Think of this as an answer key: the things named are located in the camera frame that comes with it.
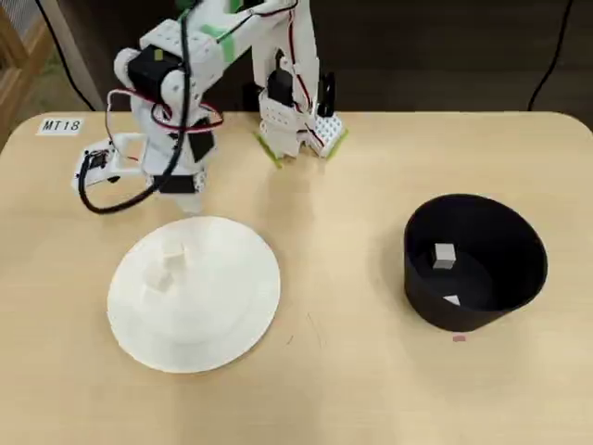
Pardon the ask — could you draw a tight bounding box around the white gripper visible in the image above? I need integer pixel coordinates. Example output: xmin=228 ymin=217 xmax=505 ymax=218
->
xmin=132 ymin=99 xmax=219 ymax=216

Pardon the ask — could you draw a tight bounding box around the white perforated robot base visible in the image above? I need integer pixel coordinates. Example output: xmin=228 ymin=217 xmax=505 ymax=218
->
xmin=257 ymin=90 xmax=347 ymax=161

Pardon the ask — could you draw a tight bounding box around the white paper plate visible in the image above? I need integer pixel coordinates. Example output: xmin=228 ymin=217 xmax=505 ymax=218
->
xmin=106 ymin=215 xmax=283 ymax=375

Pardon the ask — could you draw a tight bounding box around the black pot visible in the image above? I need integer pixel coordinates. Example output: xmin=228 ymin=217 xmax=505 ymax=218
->
xmin=402 ymin=193 xmax=550 ymax=334

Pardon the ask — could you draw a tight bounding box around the white MT18 label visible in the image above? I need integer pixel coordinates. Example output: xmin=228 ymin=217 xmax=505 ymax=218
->
xmin=35 ymin=116 xmax=83 ymax=136

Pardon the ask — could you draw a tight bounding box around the black table clamp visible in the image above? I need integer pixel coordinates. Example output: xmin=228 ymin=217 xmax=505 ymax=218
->
xmin=318 ymin=71 xmax=337 ymax=117

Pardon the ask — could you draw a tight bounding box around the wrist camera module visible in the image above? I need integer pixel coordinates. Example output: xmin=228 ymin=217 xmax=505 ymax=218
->
xmin=69 ymin=132 xmax=145 ymax=192

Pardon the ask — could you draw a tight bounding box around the thin black background cable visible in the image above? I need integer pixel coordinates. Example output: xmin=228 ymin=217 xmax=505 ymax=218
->
xmin=526 ymin=0 xmax=575 ymax=112
xmin=36 ymin=0 xmax=98 ymax=112

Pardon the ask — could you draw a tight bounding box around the grey slanted post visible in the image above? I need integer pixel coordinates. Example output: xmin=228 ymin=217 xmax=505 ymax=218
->
xmin=44 ymin=0 xmax=107 ymax=112

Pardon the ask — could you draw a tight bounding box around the wooden frame partition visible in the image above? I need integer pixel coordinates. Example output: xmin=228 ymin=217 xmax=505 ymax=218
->
xmin=0 ymin=0 xmax=52 ymax=149

